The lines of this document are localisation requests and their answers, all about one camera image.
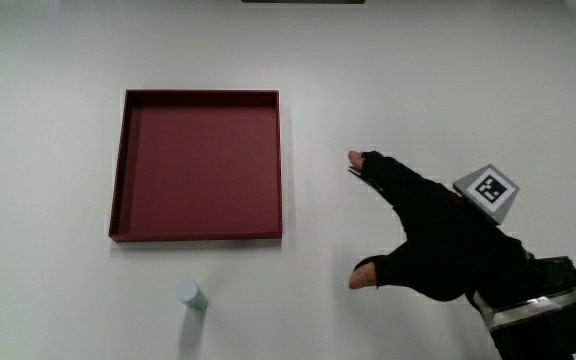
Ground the person's right hand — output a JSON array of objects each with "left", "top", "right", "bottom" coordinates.
[{"left": 347, "top": 150, "right": 533, "bottom": 303}]

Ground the white glue stick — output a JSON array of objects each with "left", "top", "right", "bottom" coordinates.
[{"left": 175, "top": 277, "right": 209, "bottom": 313}]

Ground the person's right forearm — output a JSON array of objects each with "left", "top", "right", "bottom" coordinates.
[{"left": 466, "top": 249, "right": 576, "bottom": 360}]

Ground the dark red square tray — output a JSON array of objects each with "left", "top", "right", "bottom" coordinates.
[{"left": 108, "top": 89, "right": 284, "bottom": 244}]

